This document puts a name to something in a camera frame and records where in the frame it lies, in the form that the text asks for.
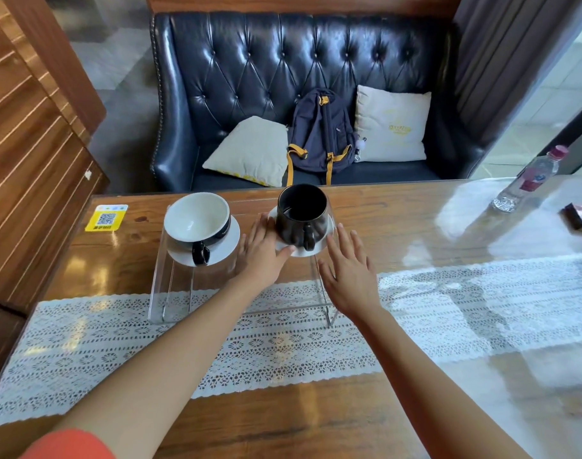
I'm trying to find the person's right hand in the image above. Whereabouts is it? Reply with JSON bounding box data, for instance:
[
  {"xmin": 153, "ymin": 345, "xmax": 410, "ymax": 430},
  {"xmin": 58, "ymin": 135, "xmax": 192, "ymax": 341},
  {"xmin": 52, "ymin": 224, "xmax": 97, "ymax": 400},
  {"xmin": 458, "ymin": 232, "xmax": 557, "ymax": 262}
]
[{"xmin": 318, "ymin": 223, "xmax": 383, "ymax": 323}]

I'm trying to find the person's left hand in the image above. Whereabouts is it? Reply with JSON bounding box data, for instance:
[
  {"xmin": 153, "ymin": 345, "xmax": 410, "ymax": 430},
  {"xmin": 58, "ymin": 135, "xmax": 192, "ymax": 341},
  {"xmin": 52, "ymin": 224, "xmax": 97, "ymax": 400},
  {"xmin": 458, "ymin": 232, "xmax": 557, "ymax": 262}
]
[{"xmin": 232, "ymin": 212, "xmax": 297, "ymax": 296}]

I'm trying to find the white saucer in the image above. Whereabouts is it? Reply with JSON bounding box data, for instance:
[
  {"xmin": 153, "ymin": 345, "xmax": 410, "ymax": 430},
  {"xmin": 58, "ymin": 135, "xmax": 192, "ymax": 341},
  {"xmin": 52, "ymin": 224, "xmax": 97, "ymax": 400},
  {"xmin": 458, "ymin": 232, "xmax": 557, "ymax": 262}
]
[
  {"xmin": 165, "ymin": 214, "xmax": 242, "ymax": 268},
  {"xmin": 267, "ymin": 207, "xmax": 336, "ymax": 258}
]

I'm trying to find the black mug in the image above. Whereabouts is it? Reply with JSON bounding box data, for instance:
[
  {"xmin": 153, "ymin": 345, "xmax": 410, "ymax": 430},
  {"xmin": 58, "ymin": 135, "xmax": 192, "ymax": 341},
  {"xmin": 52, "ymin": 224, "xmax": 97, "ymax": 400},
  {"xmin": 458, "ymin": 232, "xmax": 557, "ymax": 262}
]
[{"xmin": 276, "ymin": 184, "xmax": 329, "ymax": 252}]

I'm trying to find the black cup with white inside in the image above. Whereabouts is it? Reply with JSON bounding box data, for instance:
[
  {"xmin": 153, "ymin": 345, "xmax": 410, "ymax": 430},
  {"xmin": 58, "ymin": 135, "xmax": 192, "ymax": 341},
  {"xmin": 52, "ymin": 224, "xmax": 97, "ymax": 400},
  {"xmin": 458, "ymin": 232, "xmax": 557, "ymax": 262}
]
[{"xmin": 164, "ymin": 191, "xmax": 232, "ymax": 267}]

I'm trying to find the clear acrylic stand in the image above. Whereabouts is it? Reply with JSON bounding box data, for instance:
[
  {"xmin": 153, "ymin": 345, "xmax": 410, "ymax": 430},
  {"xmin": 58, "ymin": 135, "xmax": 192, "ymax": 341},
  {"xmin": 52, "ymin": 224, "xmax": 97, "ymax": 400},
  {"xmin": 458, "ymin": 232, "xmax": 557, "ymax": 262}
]
[{"xmin": 147, "ymin": 198, "xmax": 339, "ymax": 329}]

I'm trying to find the person's left forearm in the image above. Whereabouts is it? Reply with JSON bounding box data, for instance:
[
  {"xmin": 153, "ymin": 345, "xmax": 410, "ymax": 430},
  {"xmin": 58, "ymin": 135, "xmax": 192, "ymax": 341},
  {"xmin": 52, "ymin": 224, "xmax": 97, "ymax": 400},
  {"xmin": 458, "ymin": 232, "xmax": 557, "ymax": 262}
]
[{"xmin": 47, "ymin": 279, "xmax": 282, "ymax": 459}]

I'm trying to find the person's right forearm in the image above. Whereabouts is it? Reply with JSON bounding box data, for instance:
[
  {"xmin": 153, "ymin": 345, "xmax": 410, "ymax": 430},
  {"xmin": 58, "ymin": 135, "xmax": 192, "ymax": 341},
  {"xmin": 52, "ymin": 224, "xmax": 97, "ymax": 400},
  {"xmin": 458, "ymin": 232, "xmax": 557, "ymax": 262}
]
[{"xmin": 355, "ymin": 305, "xmax": 531, "ymax": 459}]

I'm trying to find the person's orange shirt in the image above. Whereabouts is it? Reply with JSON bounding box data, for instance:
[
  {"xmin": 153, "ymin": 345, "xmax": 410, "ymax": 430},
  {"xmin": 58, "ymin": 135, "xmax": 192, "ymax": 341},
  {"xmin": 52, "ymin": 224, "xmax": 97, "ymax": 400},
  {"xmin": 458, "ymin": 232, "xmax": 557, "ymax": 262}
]
[{"xmin": 18, "ymin": 428, "xmax": 118, "ymax": 459}]

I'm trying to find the white lace table runner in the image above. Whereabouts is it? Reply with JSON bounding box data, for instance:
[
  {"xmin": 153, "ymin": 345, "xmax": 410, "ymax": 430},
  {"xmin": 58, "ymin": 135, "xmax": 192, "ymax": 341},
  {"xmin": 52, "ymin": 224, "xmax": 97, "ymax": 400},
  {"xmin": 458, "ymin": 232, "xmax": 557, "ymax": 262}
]
[{"xmin": 0, "ymin": 252, "xmax": 582, "ymax": 430}]

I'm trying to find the cream cushion with yellow edge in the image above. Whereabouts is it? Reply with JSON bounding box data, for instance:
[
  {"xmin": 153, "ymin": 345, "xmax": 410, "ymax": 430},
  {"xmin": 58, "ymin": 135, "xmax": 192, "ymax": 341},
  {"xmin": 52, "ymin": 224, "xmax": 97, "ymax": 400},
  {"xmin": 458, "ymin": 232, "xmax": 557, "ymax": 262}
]
[{"xmin": 202, "ymin": 115, "xmax": 290, "ymax": 188}]

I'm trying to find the yellow code sticker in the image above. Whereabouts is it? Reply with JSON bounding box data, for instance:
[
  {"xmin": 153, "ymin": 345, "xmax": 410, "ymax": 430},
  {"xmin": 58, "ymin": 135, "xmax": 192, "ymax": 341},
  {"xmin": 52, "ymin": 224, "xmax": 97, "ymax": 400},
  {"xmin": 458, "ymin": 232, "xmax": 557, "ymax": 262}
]
[{"xmin": 84, "ymin": 204, "xmax": 129, "ymax": 233}]

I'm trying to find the cream cushion with yellow print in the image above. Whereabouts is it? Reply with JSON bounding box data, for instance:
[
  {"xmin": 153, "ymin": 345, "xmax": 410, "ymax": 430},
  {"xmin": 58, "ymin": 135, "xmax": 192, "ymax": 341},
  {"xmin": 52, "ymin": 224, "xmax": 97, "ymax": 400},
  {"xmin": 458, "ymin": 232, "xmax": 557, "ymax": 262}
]
[{"xmin": 353, "ymin": 84, "xmax": 433, "ymax": 163}]

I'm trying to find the clear plastic water bottle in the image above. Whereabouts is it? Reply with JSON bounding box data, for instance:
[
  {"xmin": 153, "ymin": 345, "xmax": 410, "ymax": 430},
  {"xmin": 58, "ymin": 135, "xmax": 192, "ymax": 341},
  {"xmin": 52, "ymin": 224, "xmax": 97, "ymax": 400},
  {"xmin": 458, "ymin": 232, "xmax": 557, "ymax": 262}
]
[{"xmin": 491, "ymin": 145, "xmax": 570, "ymax": 214}]

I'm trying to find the dark tufted leather sofa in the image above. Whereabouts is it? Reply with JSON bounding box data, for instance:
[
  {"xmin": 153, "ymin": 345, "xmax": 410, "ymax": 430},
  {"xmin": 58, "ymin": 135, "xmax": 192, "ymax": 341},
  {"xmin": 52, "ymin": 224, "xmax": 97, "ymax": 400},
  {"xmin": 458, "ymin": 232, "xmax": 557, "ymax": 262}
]
[{"xmin": 149, "ymin": 11, "xmax": 488, "ymax": 193}]

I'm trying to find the wooden panel behind sofa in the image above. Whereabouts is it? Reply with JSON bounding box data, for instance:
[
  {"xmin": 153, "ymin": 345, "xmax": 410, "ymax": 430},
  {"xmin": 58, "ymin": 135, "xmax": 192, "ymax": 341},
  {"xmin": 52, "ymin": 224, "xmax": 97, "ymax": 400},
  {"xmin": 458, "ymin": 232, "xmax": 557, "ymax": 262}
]
[{"xmin": 145, "ymin": 0, "xmax": 464, "ymax": 20}]

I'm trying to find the grey curtain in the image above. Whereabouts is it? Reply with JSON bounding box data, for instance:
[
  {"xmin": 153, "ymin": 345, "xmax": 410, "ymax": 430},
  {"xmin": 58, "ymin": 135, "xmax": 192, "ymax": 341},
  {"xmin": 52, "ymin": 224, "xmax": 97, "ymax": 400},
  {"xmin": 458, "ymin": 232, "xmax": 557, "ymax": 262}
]
[{"xmin": 451, "ymin": 0, "xmax": 582, "ymax": 144}]

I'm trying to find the plain wooden side panel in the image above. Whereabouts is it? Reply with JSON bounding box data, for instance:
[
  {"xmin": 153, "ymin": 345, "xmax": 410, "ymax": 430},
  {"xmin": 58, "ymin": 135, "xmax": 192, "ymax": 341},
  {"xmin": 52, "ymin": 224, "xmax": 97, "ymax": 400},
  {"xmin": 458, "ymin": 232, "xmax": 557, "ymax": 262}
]
[{"xmin": 2, "ymin": 0, "xmax": 107, "ymax": 139}]

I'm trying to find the navy backpack with yellow straps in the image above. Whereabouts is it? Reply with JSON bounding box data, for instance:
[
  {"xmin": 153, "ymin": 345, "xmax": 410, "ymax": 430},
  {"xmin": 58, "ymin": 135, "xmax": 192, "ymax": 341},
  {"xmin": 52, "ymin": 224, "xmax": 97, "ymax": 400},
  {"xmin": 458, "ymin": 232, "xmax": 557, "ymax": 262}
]
[{"xmin": 285, "ymin": 88, "xmax": 359, "ymax": 187}]

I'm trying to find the striped wooden partition wall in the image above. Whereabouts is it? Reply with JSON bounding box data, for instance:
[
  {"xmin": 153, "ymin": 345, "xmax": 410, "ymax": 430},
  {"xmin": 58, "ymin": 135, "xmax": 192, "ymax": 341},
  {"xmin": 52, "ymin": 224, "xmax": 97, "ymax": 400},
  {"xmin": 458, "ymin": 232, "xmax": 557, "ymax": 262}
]
[{"xmin": 0, "ymin": 0, "xmax": 110, "ymax": 402}]

